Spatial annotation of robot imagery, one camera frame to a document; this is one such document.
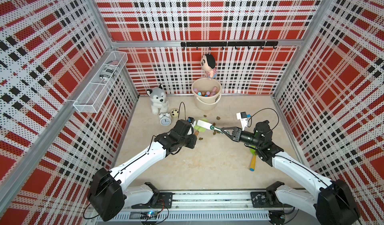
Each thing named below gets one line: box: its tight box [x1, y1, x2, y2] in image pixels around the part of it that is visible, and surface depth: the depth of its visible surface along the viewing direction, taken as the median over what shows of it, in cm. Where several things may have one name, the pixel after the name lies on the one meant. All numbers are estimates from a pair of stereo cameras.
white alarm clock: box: [159, 112, 172, 126], surface depth 100 cm
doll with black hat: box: [200, 53, 217, 79], surface depth 95 cm
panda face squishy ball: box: [170, 108, 179, 118], surface depth 109 cm
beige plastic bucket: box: [191, 77, 222, 111], surface depth 106 cm
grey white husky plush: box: [146, 83, 169, 115], surface depth 100 cm
